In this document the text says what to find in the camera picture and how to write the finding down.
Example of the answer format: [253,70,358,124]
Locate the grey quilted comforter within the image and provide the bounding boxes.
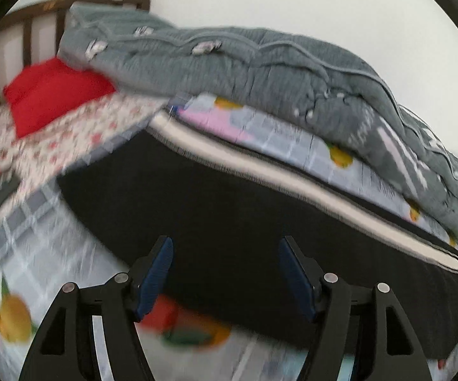
[58,3,458,245]

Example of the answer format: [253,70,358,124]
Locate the red pillow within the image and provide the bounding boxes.
[3,57,115,138]

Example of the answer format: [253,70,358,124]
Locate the dark wooden headboard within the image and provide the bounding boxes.
[0,0,152,105]

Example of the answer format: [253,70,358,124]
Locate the black pants with white stripe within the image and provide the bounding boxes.
[57,111,458,359]

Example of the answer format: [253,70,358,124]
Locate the fruit print grey bedsheet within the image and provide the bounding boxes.
[0,95,458,380]

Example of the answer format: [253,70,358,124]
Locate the red floral bedsheet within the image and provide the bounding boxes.
[0,93,165,193]

